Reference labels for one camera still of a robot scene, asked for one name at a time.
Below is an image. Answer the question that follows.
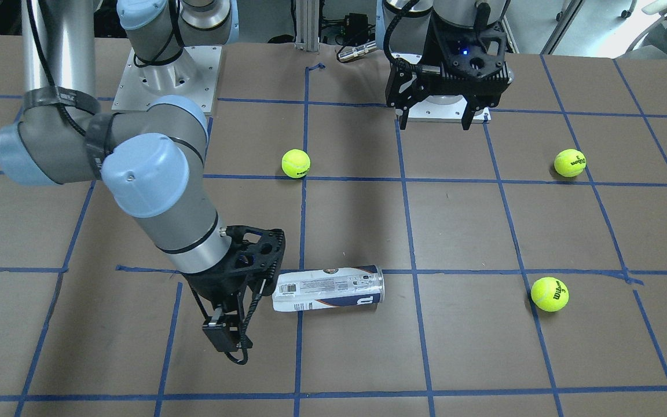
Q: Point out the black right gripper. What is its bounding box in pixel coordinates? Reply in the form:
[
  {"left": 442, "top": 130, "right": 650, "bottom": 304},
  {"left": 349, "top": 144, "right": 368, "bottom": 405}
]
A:
[{"left": 185, "top": 225, "right": 285, "bottom": 353}]

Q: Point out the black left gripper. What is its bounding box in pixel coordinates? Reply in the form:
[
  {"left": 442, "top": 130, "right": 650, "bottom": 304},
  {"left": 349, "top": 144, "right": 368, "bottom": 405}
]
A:
[{"left": 386, "top": 23, "right": 514, "bottom": 130}]

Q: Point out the clear tennis ball can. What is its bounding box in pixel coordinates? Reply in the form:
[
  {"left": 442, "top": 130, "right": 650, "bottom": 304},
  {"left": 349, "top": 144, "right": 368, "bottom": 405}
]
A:
[{"left": 271, "top": 265, "right": 386, "bottom": 312}]

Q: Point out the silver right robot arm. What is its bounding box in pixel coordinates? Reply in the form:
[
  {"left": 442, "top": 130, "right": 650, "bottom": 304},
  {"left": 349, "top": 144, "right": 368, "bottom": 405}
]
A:
[{"left": 0, "top": 1, "right": 285, "bottom": 364}]

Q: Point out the far Wilson tennis ball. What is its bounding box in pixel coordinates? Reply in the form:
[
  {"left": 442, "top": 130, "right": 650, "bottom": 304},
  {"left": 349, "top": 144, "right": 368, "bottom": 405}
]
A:
[{"left": 553, "top": 149, "right": 587, "bottom": 178}]

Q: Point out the wilson tennis ball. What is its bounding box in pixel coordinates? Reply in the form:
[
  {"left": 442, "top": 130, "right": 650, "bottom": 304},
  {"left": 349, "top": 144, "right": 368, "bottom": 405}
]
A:
[
  {"left": 530, "top": 276, "right": 570, "bottom": 312},
  {"left": 553, "top": 149, "right": 587, "bottom": 178}
]

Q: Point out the centre tennis ball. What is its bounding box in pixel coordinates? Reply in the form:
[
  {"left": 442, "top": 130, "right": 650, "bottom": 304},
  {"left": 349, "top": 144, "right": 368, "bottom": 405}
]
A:
[{"left": 281, "top": 149, "right": 311, "bottom": 179}]

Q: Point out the front Wilson tennis ball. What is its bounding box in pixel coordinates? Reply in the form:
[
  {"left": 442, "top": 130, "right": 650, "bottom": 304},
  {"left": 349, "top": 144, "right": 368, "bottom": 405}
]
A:
[{"left": 530, "top": 276, "right": 570, "bottom": 312}]

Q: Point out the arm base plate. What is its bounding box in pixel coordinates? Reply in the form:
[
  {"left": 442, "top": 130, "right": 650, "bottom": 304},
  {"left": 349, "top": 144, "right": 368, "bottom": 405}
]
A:
[
  {"left": 112, "top": 46, "right": 222, "bottom": 116},
  {"left": 408, "top": 96, "right": 467, "bottom": 123}
]

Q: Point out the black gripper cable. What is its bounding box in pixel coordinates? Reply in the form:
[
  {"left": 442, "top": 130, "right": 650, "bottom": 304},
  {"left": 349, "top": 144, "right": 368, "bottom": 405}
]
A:
[{"left": 226, "top": 278, "right": 265, "bottom": 365}]

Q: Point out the silver cable connector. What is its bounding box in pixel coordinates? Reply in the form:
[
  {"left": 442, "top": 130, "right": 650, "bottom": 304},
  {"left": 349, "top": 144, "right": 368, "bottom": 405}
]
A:
[{"left": 336, "top": 41, "right": 378, "bottom": 63}]

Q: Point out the aluminium frame post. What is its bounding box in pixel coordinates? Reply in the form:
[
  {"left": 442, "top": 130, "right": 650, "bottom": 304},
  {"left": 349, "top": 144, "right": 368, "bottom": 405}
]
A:
[{"left": 294, "top": 0, "right": 321, "bottom": 52}]

